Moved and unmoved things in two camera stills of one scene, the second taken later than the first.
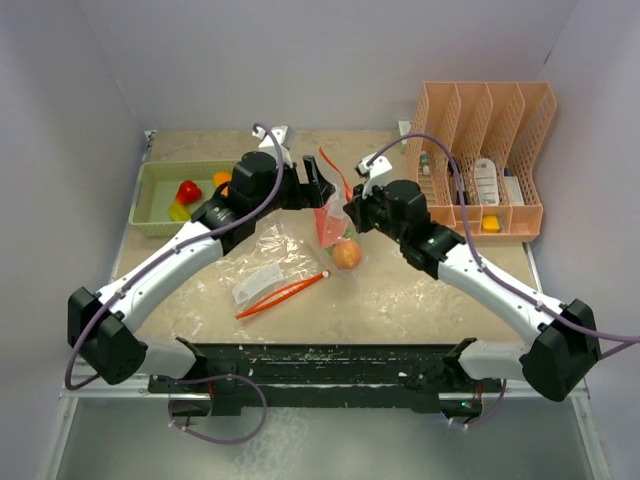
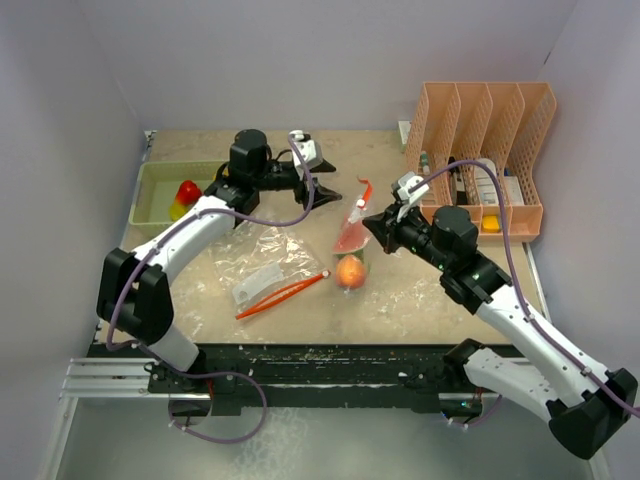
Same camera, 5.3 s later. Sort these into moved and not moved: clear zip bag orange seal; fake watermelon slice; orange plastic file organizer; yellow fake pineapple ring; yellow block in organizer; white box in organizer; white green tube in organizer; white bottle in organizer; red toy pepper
Moved: fake watermelon slice
Not moved: orange plastic file organizer; white box in organizer; yellow fake pineapple ring; clear zip bag orange seal; white green tube in organizer; white bottle in organizer; yellow block in organizer; red toy pepper
